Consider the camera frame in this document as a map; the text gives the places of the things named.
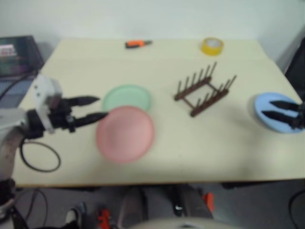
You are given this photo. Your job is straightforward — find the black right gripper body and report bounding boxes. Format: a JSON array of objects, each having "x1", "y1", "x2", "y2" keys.
[{"x1": 287, "y1": 101, "x2": 305, "y2": 131}]

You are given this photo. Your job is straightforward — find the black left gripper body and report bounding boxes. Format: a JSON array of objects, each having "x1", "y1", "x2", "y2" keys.
[{"x1": 49, "y1": 96, "x2": 79, "y2": 134}]

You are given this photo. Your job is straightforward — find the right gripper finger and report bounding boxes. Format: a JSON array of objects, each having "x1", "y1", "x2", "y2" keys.
[
  {"x1": 268, "y1": 100, "x2": 298, "y2": 112},
  {"x1": 261, "y1": 110, "x2": 298, "y2": 128}
]

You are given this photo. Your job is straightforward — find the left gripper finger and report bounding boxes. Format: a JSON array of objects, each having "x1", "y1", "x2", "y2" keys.
[
  {"x1": 69, "y1": 95, "x2": 101, "y2": 107},
  {"x1": 73, "y1": 111, "x2": 108, "y2": 127}
]

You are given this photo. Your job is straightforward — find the red plate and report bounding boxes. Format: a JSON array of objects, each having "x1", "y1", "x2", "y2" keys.
[{"x1": 95, "y1": 106, "x2": 156, "y2": 164}]

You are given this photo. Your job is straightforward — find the brown wooden dish rack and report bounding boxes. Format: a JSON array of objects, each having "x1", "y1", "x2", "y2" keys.
[{"x1": 173, "y1": 61, "x2": 238, "y2": 117}]

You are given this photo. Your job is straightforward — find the blue plate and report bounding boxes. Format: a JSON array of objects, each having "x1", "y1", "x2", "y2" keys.
[{"x1": 253, "y1": 92, "x2": 305, "y2": 134}]

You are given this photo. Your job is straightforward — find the green plate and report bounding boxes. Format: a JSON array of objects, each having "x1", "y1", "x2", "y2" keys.
[{"x1": 102, "y1": 83, "x2": 152, "y2": 113}]

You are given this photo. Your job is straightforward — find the open laptop computer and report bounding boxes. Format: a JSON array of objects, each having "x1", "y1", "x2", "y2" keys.
[{"x1": 0, "y1": 35, "x2": 45, "y2": 108}]

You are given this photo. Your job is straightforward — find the orange black utility knife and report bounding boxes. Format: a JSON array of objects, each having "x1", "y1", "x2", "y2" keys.
[{"x1": 125, "y1": 39, "x2": 153, "y2": 50}]

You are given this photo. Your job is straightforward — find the yellow tape roll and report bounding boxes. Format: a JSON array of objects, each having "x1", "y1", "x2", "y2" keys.
[{"x1": 199, "y1": 37, "x2": 224, "y2": 57}]

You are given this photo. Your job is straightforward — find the black and white shoe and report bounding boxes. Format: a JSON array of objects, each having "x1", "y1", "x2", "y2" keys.
[{"x1": 63, "y1": 202, "x2": 88, "y2": 229}]

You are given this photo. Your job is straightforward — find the orange black clamp tool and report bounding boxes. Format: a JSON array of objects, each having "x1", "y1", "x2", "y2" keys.
[{"x1": 96, "y1": 208, "x2": 113, "y2": 229}]

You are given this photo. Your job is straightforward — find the dark grey rounded seat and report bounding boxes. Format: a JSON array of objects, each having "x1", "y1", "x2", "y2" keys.
[{"x1": 118, "y1": 185, "x2": 213, "y2": 221}]

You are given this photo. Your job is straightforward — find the small orange object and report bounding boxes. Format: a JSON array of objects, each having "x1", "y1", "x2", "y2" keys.
[{"x1": 202, "y1": 192, "x2": 214, "y2": 206}]

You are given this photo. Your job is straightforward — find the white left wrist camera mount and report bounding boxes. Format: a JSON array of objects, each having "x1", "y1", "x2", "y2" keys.
[{"x1": 32, "y1": 73, "x2": 64, "y2": 135}]

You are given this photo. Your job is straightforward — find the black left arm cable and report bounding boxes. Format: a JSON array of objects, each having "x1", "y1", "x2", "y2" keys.
[{"x1": 19, "y1": 137, "x2": 61, "y2": 173}]

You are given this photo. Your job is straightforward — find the black table frame bar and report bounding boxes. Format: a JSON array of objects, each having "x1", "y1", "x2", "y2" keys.
[{"x1": 221, "y1": 181, "x2": 305, "y2": 190}]

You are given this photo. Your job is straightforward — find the thin black floor cable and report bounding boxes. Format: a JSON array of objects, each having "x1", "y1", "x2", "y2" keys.
[{"x1": 287, "y1": 187, "x2": 305, "y2": 217}]

